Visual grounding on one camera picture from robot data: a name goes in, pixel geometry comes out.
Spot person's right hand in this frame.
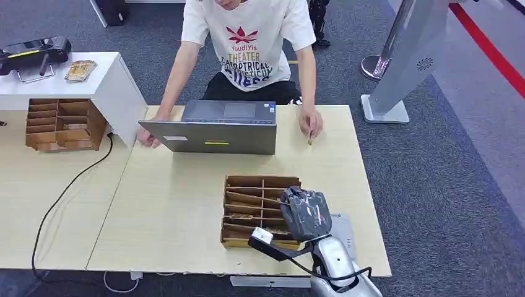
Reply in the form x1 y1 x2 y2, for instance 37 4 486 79
136 123 163 149

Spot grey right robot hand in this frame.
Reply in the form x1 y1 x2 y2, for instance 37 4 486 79
280 185 333 243

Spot person's left hand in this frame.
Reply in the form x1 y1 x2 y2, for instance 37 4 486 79
298 105 324 140

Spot wooden card box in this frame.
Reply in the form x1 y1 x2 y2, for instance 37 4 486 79
220 175 303 251
25 97 109 153

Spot white cabinet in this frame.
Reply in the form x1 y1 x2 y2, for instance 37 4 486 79
0 51 149 149

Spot grey desk crossbar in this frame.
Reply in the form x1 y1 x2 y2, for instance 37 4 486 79
229 275 311 290

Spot grey laptop with yellow sticker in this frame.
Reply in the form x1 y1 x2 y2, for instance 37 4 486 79
138 100 278 156

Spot stack of cards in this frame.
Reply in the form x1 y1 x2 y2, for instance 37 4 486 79
64 59 98 83

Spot person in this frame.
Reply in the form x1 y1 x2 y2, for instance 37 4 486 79
136 0 324 149

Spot black robot legs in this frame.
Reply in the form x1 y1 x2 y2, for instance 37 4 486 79
308 0 331 48

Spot silver kiosk stand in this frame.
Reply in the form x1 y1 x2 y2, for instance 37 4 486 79
360 0 453 125

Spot black handheld device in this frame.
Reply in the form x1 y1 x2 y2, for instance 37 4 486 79
0 36 72 84

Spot red barrier belt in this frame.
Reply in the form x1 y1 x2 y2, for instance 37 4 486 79
448 3 525 100

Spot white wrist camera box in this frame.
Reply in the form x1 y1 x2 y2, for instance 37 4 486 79
250 227 275 246

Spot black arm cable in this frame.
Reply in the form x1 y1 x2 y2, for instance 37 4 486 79
287 257 373 293

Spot long black cable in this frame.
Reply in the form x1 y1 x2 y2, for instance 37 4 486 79
31 133 115 285

